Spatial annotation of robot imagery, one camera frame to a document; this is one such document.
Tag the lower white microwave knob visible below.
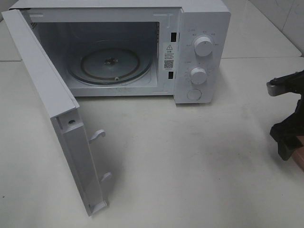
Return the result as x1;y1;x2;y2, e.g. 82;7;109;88
190;67;207;85

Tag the upper white microwave knob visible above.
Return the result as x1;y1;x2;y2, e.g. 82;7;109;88
193;35;214;57

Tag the white microwave oven body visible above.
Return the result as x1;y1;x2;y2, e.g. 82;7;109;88
7;0;231;104

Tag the white warning label sticker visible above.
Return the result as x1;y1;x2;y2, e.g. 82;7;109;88
162;42;176;71

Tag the glass microwave turntable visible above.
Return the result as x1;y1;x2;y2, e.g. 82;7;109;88
67;40;156;86

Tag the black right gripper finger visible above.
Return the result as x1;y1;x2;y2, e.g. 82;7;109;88
270;123;304;161

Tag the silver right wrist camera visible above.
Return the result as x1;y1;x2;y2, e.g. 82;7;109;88
266;82;286;96

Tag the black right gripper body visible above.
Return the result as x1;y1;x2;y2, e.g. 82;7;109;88
272;71;304;125

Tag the pink round plate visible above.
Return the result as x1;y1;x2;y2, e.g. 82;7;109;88
292;135;304;170

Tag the round white door button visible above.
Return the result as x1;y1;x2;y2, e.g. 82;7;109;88
187;89;201;101

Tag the white microwave knob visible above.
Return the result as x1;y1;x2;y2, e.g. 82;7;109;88
193;35;214;57
190;67;207;85

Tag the white microwave door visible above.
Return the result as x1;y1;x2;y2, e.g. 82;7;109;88
2;9;108;216

